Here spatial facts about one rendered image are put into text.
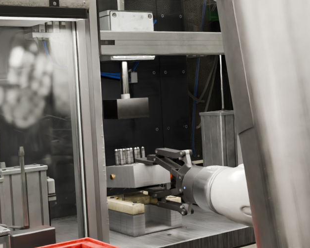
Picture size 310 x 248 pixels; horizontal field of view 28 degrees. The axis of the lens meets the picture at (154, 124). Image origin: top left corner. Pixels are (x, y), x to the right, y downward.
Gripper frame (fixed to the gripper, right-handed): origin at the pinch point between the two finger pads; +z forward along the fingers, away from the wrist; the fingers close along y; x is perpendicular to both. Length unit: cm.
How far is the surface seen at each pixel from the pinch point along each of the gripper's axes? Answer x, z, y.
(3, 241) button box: 44, -27, -1
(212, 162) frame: -25.1, 7.6, -0.8
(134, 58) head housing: -0.3, 4.6, 25.6
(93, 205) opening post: 21.6, -13.3, -1.5
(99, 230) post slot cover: 20.6, -13.4, -6.3
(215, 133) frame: -24.8, 6.0, 6.8
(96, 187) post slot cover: 20.6, -13.0, 1.7
